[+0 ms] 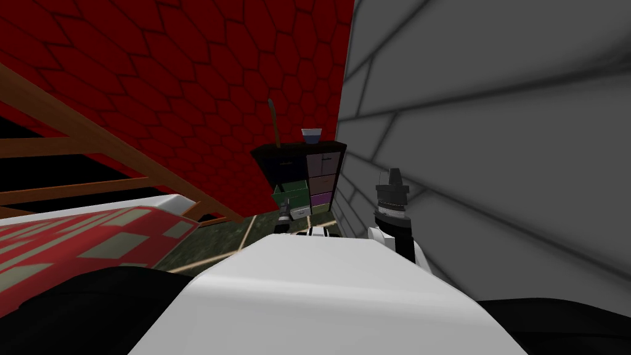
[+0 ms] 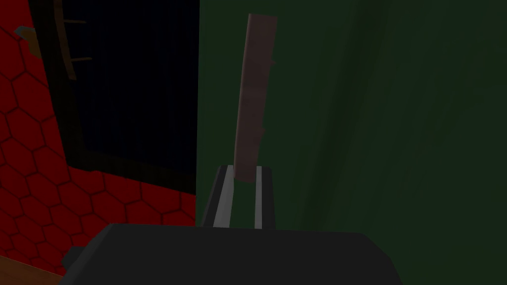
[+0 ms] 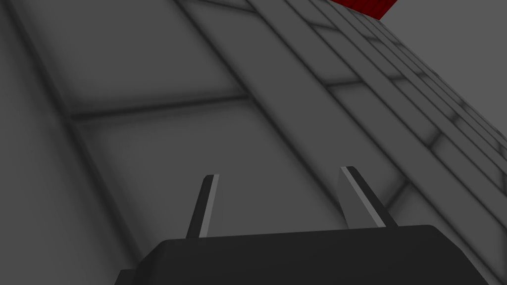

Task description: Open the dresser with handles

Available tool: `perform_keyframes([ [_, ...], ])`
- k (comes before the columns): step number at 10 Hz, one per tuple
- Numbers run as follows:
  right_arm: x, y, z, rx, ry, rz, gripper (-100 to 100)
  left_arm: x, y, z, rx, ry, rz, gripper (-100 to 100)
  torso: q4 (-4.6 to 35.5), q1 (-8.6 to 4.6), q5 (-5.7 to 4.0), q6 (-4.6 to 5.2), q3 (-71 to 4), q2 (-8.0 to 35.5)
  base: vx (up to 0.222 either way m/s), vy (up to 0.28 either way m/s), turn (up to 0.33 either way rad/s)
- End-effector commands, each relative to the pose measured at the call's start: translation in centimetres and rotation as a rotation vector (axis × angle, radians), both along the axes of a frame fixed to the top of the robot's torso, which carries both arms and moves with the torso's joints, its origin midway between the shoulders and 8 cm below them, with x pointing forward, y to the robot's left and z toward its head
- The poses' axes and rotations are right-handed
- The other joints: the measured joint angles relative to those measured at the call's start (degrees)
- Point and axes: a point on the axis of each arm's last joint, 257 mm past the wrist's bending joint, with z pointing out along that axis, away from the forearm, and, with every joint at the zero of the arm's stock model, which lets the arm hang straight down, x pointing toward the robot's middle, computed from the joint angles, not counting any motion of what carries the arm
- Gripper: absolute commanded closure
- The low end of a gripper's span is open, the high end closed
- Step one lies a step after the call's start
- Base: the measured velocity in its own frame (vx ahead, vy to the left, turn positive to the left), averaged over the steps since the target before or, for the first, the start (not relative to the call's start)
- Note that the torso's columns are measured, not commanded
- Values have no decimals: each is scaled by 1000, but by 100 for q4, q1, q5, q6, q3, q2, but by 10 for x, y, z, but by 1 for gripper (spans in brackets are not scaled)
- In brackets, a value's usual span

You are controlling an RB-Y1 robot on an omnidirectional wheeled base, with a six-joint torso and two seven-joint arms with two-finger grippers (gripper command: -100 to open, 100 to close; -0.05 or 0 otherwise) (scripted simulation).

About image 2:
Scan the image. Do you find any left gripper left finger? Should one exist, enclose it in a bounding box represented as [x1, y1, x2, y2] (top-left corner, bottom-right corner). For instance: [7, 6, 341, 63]
[201, 165, 235, 229]

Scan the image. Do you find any brown bar handle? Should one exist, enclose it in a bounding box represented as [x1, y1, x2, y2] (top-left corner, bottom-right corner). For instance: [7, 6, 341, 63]
[233, 13, 278, 183]

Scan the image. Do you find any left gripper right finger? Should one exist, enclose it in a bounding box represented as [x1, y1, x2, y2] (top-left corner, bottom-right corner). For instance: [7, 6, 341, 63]
[254, 166, 276, 230]

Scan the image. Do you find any dark green door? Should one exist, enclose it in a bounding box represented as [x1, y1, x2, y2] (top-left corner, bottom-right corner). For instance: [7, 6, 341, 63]
[195, 0, 507, 285]

